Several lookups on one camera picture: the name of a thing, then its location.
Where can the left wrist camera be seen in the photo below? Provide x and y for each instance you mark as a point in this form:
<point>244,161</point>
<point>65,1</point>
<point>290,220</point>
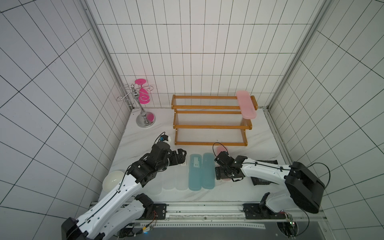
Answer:
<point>164,138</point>

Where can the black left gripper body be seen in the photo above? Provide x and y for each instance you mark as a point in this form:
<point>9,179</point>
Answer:
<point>174,159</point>

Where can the wooden two-tier shelf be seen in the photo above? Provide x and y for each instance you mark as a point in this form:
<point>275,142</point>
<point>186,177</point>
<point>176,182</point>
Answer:
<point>204,120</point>

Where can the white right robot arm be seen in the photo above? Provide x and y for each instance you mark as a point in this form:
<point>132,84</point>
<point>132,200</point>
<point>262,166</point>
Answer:
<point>300,187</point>

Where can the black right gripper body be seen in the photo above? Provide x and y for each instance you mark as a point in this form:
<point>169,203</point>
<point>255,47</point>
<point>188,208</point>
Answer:
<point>225,165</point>

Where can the chrome stand with pink ornaments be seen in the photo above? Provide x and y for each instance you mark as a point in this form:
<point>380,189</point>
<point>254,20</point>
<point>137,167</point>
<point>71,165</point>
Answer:
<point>138,94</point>

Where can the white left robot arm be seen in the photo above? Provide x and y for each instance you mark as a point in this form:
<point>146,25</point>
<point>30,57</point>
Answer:
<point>124,203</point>

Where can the black patterned pouch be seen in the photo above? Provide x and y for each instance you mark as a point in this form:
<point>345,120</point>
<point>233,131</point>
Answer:
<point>258,181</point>

